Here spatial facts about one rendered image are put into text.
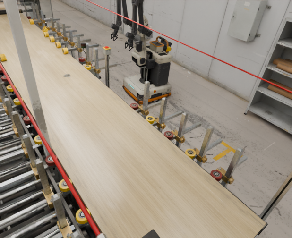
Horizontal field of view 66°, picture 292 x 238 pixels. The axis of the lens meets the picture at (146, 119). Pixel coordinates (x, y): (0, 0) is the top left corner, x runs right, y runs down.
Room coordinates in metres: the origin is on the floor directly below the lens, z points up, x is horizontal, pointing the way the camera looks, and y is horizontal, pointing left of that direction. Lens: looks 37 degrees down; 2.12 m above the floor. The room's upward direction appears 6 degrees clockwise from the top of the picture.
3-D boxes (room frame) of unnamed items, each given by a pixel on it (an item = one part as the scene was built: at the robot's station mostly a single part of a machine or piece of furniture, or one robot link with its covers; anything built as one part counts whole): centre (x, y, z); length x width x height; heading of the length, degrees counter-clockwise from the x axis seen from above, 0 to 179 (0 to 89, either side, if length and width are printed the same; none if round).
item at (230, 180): (1.10, -0.62, 0.83); 0.14 x 0.06 x 0.05; 41
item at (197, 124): (1.56, -0.35, 0.84); 0.43 x 0.03 x 0.04; 131
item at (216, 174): (1.05, -0.53, 0.85); 0.08 x 0.08 x 0.11
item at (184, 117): (1.46, -0.31, 0.87); 0.04 x 0.04 x 0.48; 41
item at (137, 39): (3.37, 0.28, 0.99); 0.28 x 0.16 x 0.22; 37
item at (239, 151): (1.09, -0.64, 0.89); 0.04 x 0.04 x 0.48; 41
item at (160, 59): (3.60, -0.03, 0.59); 0.55 x 0.34 x 0.83; 37
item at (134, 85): (3.54, 0.04, 0.16); 0.67 x 0.64 x 0.25; 127
